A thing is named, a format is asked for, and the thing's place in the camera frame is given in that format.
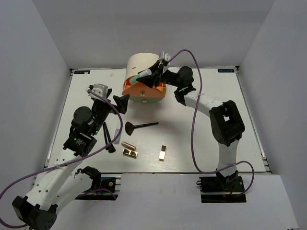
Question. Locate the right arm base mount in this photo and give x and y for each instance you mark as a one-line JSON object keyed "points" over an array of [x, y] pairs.
{"points": [[213, 192]]}

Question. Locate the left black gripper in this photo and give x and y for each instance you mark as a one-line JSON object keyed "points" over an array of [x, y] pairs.
{"points": [[122, 102]]}

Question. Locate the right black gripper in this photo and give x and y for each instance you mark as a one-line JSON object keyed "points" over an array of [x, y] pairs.
{"points": [[153, 79]]}

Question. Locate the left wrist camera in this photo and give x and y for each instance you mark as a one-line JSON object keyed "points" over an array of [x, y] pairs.
{"points": [[99, 89]]}

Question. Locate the gold black lipstick upright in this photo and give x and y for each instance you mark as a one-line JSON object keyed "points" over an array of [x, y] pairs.
{"points": [[162, 153]]}

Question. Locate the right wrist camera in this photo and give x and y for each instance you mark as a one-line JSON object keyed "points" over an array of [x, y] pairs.
{"points": [[164, 58]]}

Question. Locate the black fan brush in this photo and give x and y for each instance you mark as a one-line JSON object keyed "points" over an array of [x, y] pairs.
{"points": [[129, 127]]}

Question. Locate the rose gold lipstick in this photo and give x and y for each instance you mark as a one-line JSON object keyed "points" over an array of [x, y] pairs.
{"points": [[128, 146]]}

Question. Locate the black gold lipstick case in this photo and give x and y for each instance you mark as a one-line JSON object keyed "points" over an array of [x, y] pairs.
{"points": [[130, 153]]}

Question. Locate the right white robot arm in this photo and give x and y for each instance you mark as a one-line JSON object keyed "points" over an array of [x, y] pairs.
{"points": [[226, 122]]}

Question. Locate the green white makeup tube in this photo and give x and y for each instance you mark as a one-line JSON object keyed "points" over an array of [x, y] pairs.
{"points": [[133, 80]]}

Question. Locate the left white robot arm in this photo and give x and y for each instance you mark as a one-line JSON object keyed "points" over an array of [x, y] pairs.
{"points": [[65, 181]]}

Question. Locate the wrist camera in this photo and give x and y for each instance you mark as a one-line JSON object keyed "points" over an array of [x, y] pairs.
{"points": [[99, 89], [164, 58]]}

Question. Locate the round beige orange organizer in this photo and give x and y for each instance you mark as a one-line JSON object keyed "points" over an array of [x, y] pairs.
{"points": [[140, 93]]}

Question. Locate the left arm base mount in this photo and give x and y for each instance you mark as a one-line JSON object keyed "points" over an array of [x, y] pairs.
{"points": [[108, 190]]}

